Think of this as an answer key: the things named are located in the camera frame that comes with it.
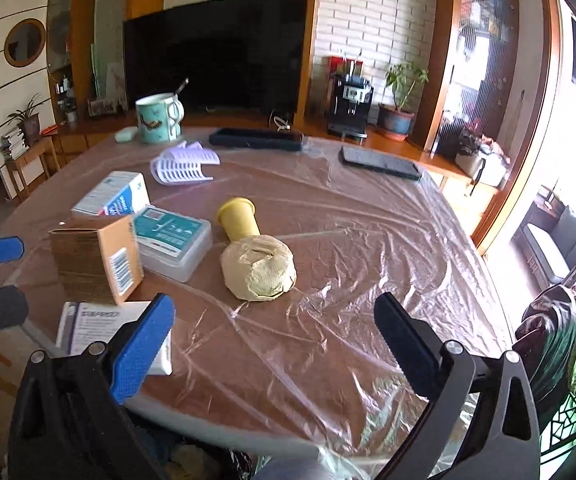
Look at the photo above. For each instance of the yellow plastic cup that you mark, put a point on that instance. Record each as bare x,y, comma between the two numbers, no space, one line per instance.
238,217

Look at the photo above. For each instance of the green patterned glass panel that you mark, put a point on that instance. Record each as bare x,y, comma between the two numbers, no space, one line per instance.
567,435

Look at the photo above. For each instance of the round wooden framed mirror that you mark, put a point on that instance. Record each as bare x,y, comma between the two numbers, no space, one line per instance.
25,42

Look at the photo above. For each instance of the black lined trash bin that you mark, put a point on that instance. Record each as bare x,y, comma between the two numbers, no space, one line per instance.
238,466

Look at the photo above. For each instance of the potted plant dark pot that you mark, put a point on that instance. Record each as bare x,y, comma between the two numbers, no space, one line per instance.
30,125

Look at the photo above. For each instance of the black television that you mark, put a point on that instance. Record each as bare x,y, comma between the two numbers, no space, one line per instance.
218,55

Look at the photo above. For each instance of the clear plastic box teal card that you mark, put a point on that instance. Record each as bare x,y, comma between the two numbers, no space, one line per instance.
173,240

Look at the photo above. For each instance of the white box black print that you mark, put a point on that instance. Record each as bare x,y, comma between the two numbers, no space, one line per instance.
93,327

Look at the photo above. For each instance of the dark sofa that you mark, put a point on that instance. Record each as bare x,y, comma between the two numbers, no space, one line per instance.
562,245

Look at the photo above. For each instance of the clear plastic table cover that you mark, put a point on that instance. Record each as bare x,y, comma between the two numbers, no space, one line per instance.
347,260

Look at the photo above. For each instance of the metal spoon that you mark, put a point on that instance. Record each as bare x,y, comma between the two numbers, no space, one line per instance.
181,86

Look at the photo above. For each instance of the small picture frame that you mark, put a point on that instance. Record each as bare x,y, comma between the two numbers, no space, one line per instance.
103,107

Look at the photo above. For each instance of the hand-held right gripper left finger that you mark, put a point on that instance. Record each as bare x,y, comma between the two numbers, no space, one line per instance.
140,350

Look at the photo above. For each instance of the long black case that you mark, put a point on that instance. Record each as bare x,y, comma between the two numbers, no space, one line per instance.
255,139

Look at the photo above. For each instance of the teal patterned mug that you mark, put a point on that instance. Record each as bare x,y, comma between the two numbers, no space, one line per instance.
155,120

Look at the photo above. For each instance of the white and blue box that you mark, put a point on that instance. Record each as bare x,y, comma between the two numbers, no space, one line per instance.
110,192

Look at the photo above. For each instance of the stack of books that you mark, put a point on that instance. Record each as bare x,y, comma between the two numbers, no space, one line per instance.
13,144

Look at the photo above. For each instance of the black bag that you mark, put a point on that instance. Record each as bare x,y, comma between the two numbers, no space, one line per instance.
547,330

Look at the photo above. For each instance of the brown cardboard box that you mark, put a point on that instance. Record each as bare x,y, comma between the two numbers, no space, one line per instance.
93,260

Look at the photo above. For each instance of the potted plant blue pot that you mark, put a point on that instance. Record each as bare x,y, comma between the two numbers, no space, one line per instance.
395,120

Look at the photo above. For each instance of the small wooden side table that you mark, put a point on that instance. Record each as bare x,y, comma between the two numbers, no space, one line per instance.
28,152

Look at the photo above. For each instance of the wooden television cabinet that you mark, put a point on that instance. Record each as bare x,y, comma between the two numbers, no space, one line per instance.
318,132

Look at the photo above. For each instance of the black coffee machine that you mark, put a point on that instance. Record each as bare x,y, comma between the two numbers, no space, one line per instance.
348,105

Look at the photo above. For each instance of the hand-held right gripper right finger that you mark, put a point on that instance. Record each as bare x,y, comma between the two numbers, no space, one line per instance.
400,345

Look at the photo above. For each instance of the pale green earbud case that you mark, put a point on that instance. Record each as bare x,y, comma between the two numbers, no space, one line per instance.
126,134

